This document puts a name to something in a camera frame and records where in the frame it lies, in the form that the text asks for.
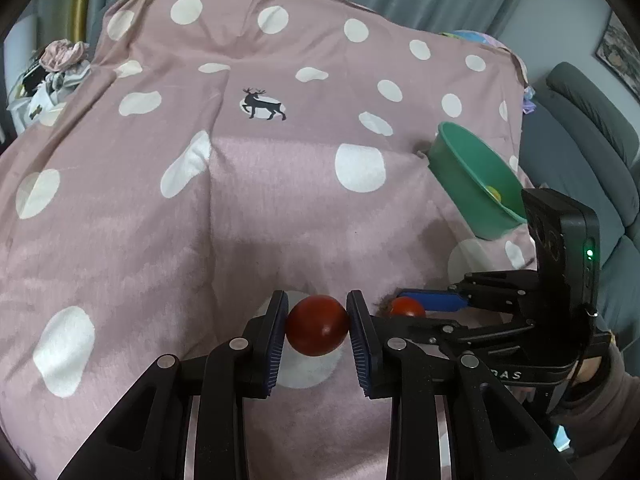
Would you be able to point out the pink polka dot blanket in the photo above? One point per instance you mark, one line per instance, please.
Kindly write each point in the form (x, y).
(250, 185)

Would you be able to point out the oblong red tomato with stem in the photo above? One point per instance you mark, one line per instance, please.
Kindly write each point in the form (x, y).
(407, 307)

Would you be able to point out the pile of clothes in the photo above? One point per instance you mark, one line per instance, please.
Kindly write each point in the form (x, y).
(50, 80)

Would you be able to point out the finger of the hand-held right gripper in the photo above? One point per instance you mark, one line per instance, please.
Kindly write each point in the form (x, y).
(500, 332)
(432, 300)

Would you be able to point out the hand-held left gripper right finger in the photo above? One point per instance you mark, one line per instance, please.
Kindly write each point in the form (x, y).
(360, 345)

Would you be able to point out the green plastic bowl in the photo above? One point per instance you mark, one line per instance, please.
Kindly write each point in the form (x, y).
(465, 180)

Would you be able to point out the round red tomato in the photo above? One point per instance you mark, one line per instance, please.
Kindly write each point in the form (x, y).
(317, 327)

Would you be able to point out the framed wall picture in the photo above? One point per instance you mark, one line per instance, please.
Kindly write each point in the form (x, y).
(620, 52)

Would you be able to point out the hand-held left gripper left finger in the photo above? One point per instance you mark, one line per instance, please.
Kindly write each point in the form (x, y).
(275, 340)

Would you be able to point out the yellow patterned curtain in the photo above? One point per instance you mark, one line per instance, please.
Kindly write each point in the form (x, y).
(82, 0)

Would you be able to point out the grey sofa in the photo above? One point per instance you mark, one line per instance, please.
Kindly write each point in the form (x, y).
(590, 150)

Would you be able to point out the person's right forearm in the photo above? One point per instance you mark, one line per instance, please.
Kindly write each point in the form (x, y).
(610, 410)

